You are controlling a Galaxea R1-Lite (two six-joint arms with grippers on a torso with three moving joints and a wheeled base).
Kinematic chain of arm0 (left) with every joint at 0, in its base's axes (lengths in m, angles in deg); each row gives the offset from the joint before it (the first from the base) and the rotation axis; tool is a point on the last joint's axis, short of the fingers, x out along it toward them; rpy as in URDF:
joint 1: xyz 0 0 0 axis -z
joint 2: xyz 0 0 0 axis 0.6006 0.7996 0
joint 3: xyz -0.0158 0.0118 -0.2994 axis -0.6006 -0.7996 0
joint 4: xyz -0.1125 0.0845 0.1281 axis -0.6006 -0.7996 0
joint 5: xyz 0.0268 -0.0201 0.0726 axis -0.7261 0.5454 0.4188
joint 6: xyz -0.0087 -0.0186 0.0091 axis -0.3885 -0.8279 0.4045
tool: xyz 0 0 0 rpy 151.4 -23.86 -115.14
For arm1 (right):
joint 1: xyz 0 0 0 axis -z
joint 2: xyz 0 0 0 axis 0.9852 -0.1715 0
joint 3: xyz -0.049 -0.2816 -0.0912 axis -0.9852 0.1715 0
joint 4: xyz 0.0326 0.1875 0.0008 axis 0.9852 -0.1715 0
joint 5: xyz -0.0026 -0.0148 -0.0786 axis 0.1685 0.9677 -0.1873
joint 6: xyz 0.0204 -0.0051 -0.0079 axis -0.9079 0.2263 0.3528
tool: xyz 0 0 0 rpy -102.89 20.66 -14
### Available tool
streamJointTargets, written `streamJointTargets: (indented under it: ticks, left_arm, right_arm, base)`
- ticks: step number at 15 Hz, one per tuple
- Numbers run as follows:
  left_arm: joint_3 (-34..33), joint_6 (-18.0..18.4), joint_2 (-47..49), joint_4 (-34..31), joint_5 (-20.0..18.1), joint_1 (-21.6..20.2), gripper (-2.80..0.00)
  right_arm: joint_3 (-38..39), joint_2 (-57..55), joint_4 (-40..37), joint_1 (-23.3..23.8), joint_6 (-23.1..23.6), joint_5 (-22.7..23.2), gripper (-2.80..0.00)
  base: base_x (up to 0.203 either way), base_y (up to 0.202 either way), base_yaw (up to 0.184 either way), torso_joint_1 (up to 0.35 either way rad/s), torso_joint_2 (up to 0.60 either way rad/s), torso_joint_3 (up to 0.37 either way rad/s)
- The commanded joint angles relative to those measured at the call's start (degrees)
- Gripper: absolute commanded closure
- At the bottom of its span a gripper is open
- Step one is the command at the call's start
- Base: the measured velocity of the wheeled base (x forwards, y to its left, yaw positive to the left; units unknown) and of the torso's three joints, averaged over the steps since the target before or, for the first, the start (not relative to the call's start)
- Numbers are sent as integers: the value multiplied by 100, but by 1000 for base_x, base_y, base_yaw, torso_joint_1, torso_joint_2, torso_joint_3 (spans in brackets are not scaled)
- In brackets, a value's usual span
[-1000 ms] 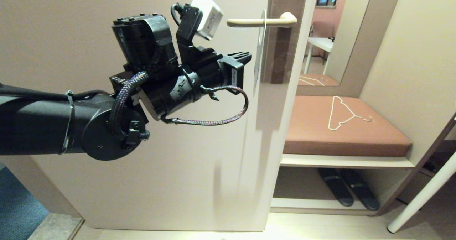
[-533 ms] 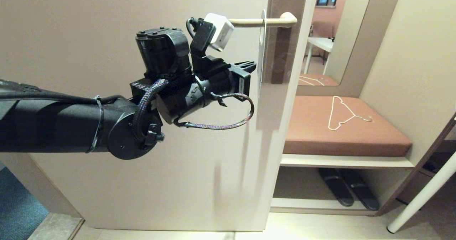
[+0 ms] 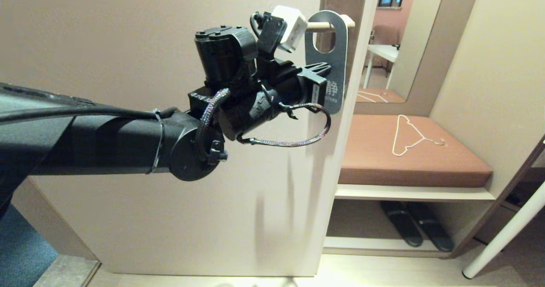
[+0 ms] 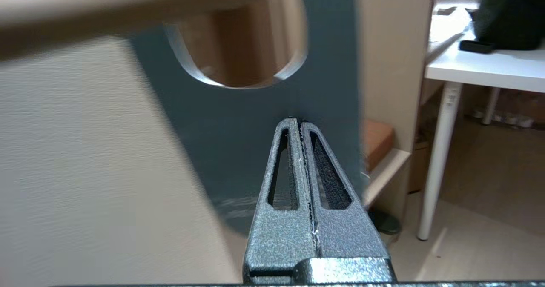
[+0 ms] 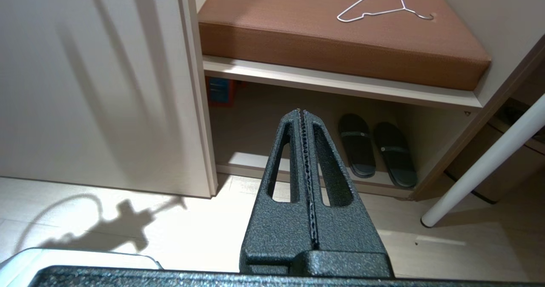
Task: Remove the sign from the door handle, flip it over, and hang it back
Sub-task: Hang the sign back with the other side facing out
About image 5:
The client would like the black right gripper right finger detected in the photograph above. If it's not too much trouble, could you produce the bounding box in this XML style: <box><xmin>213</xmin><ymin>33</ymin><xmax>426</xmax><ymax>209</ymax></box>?
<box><xmin>302</xmin><ymin>110</ymin><xmax>390</xmax><ymax>260</ymax></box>

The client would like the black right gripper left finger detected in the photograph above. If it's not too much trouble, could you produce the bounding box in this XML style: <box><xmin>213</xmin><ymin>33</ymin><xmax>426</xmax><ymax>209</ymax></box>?
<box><xmin>239</xmin><ymin>109</ymin><xmax>319</xmax><ymax>276</ymax></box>

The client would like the beige room door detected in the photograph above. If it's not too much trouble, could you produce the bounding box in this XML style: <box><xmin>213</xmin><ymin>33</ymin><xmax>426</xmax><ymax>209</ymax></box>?
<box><xmin>0</xmin><ymin>0</ymin><xmax>218</xmax><ymax>199</ymax></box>

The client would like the black slipper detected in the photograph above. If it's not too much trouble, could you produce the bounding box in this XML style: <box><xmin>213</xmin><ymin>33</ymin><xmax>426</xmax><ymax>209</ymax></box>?
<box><xmin>338</xmin><ymin>114</ymin><xmax>377</xmax><ymax>178</ymax></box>
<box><xmin>373</xmin><ymin>122</ymin><xmax>418</xmax><ymax>189</ymax></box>

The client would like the white bench seat board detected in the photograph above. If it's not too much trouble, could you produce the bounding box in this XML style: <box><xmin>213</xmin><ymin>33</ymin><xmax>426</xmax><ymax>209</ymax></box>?
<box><xmin>203</xmin><ymin>55</ymin><xmax>484</xmax><ymax>111</ymax></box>

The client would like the white table leg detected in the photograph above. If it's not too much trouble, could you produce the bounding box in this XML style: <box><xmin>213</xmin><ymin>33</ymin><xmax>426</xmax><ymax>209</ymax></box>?
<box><xmin>421</xmin><ymin>93</ymin><xmax>545</xmax><ymax>228</ymax></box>

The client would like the orange blue small box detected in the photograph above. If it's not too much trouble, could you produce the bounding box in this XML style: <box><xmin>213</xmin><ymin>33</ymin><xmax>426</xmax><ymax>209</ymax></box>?
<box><xmin>206</xmin><ymin>77</ymin><xmax>238</xmax><ymax>108</ymax></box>

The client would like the brown niche side panel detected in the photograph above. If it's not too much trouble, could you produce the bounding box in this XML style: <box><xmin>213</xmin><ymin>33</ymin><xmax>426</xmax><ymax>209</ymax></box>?
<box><xmin>410</xmin><ymin>34</ymin><xmax>545</xmax><ymax>201</ymax></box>

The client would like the brown bench seat cushion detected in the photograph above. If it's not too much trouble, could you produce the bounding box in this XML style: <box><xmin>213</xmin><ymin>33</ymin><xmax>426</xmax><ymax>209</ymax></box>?
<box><xmin>198</xmin><ymin>0</ymin><xmax>492</xmax><ymax>92</ymax></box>

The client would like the white robot torso panel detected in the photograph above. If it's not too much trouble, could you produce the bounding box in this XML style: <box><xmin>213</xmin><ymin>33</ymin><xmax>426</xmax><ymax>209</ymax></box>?
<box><xmin>0</xmin><ymin>248</ymin><xmax>164</xmax><ymax>287</ymax></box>

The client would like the white wire clothes hanger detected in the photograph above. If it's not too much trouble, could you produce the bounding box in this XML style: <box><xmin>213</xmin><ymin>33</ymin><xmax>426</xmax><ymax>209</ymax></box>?
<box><xmin>336</xmin><ymin>0</ymin><xmax>435</xmax><ymax>23</ymax></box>

